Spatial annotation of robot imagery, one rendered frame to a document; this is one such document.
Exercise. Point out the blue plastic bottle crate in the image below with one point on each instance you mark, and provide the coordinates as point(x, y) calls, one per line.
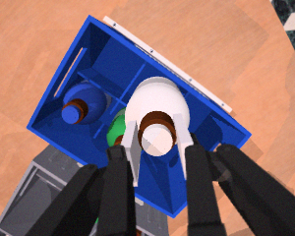
point(107, 61)

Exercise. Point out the grey divided crate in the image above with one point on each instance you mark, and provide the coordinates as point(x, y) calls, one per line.
point(26, 205)

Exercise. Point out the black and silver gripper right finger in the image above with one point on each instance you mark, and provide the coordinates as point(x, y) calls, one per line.
point(266, 206)

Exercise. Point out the red bottle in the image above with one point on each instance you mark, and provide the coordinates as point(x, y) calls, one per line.
point(139, 232)

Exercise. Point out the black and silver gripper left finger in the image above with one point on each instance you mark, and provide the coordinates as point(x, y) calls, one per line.
point(76, 208)

